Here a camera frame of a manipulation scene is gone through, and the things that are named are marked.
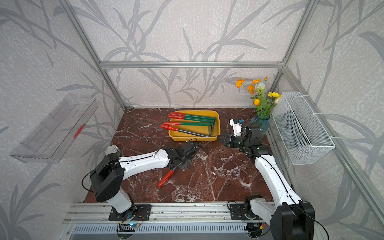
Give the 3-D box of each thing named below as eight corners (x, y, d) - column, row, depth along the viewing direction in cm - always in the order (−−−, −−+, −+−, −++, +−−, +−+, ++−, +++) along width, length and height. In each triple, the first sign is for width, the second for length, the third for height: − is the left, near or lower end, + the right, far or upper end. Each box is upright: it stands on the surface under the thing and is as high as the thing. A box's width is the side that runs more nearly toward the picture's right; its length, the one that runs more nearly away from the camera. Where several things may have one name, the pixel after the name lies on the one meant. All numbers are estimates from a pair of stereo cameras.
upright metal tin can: (110, 158, 95) (104, 153, 90) (113, 150, 99) (108, 145, 94) (120, 158, 95) (115, 153, 90) (123, 150, 99) (119, 145, 94)
